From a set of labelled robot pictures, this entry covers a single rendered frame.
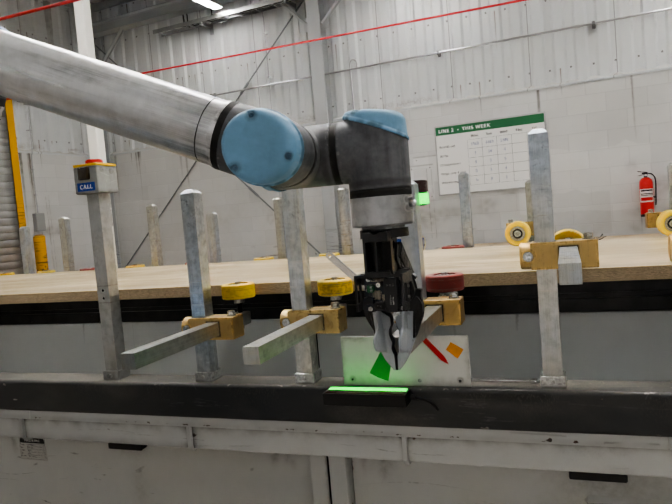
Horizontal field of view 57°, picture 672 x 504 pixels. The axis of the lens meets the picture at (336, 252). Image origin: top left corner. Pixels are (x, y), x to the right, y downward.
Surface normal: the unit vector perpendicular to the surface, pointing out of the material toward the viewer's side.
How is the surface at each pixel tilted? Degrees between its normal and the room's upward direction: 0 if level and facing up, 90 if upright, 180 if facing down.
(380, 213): 90
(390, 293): 90
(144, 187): 90
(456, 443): 90
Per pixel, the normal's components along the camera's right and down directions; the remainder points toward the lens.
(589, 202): -0.42, 0.09
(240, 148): -0.11, 0.10
